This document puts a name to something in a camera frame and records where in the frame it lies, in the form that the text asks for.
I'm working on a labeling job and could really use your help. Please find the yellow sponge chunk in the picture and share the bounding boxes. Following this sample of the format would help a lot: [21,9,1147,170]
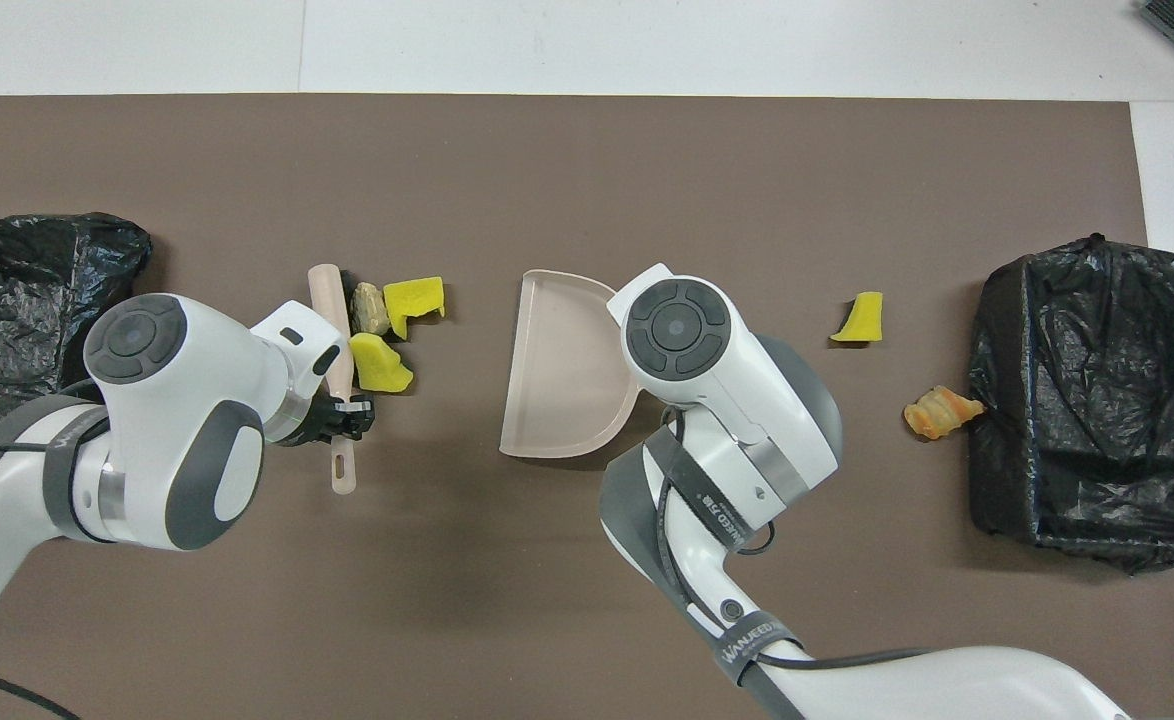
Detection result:
[349,332,415,394]

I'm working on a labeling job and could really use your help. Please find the beige brush black bristles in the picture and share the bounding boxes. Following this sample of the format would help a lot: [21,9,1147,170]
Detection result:
[307,263,360,496]

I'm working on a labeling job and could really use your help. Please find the orange striped bread toy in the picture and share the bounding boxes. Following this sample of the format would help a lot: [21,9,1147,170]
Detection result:
[903,385,987,442]

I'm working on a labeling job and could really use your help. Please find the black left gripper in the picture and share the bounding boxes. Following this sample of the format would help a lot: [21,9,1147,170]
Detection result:
[277,392,378,448]

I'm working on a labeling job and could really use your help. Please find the notched yellow sponge piece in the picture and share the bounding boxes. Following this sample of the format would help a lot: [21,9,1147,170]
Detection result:
[383,276,446,341]

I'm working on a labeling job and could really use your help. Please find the brown table mat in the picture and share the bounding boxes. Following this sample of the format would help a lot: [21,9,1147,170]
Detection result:
[0,94,1174,720]

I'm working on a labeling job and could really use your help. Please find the yellow green wedge sponge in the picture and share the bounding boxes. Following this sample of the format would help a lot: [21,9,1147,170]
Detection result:
[829,291,885,345]

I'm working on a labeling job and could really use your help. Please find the small striped bread toy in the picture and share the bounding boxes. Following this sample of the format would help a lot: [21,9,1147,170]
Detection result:
[349,282,392,338]

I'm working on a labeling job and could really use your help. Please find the beige plastic dustpan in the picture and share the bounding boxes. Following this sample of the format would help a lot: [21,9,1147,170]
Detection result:
[499,269,640,459]

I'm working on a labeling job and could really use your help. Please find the black bag lined bin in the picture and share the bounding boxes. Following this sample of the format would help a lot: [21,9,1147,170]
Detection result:
[0,212,153,471]
[967,233,1174,576]

